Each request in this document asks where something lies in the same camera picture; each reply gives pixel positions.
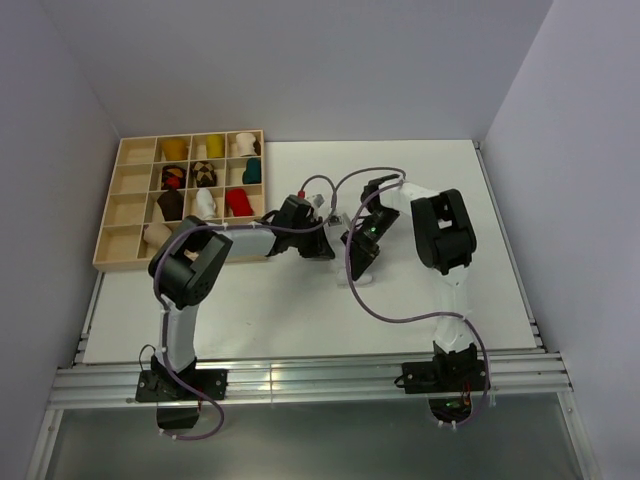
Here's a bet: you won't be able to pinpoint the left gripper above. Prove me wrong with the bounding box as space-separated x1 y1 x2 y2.
289 216 333 258

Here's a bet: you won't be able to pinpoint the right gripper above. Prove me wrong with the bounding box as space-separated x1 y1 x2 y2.
341 208 400 282

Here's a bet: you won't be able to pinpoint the beige maroon sock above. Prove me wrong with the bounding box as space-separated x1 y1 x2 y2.
143 223 172 249

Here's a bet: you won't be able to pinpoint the white sock black stripes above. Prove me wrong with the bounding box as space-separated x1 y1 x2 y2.
335 266 373 288

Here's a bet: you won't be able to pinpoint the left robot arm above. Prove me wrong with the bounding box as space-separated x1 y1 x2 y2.
135 195 335 403

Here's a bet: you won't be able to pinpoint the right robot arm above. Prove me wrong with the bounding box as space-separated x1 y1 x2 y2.
342 175 490 390

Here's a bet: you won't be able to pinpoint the teal rolled sock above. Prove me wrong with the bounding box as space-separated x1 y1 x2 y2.
242 157 262 185

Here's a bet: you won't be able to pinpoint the white rolled sock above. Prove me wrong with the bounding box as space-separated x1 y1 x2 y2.
195 188 217 221

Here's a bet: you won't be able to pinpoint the cream rolled sock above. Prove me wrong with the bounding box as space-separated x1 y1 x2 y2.
235 132 261 157

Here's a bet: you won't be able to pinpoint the brown tan checkered rolled sock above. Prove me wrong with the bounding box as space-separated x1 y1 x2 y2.
191 161 217 188

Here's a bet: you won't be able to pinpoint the dark brown rolled sock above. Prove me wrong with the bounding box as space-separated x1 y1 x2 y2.
156 189 184 222

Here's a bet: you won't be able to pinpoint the brown red argyle rolled sock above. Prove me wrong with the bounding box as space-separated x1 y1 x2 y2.
160 165 187 190

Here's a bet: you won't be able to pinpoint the mustard yellow rolled sock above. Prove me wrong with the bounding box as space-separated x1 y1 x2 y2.
159 137 189 162

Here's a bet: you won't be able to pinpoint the wooden compartment tray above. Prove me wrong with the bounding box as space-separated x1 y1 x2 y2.
93 129 266 272

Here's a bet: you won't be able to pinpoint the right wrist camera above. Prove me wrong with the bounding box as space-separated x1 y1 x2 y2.
327 213 351 227

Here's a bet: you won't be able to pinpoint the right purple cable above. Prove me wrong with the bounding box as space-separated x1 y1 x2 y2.
332 166 490 430

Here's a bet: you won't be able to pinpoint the purple cable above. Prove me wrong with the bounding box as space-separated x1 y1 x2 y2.
332 166 490 430
138 174 336 442

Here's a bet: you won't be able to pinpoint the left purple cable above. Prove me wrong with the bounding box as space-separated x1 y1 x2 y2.
138 174 336 442

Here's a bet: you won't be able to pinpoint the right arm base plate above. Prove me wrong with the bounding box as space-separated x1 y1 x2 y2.
394 360 491 394

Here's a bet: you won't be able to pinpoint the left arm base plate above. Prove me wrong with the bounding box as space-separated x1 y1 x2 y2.
135 369 228 403

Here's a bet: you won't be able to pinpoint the aluminium rail frame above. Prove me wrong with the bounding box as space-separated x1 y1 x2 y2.
41 140 601 479

